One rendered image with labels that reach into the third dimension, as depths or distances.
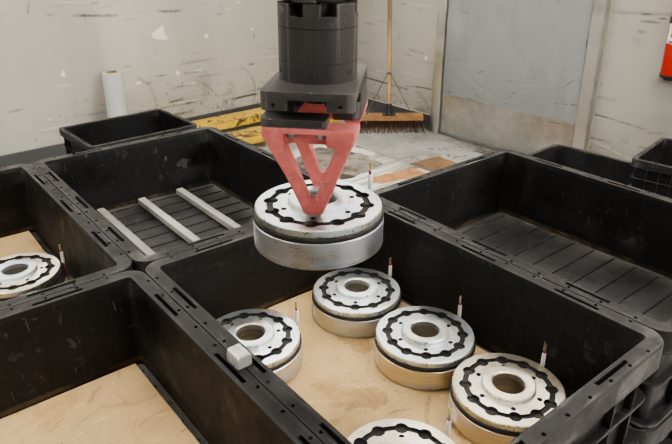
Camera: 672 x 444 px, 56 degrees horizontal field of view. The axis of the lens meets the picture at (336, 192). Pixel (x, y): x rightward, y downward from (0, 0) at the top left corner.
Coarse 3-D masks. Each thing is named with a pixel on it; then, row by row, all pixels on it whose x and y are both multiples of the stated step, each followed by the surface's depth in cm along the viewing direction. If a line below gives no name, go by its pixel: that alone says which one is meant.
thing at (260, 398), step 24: (72, 288) 60; (96, 288) 60; (144, 288) 60; (0, 312) 56; (24, 312) 56; (168, 312) 56; (192, 336) 53; (216, 360) 50; (240, 384) 47; (264, 408) 45; (288, 432) 43
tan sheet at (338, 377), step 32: (320, 352) 67; (352, 352) 67; (480, 352) 67; (288, 384) 62; (320, 384) 62; (352, 384) 62; (384, 384) 62; (352, 416) 58; (384, 416) 58; (416, 416) 58
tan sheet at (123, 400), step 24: (96, 384) 62; (120, 384) 62; (144, 384) 62; (48, 408) 59; (72, 408) 59; (96, 408) 59; (120, 408) 59; (144, 408) 59; (168, 408) 59; (0, 432) 56; (24, 432) 56; (48, 432) 56; (72, 432) 56; (96, 432) 56; (120, 432) 56; (144, 432) 56; (168, 432) 56
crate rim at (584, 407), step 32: (416, 224) 73; (192, 256) 66; (480, 256) 66; (544, 288) 60; (608, 320) 55; (640, 352) 51; (608, 384) 47; (320, 416) 44; (544, 416) 44; (576, 416) 44
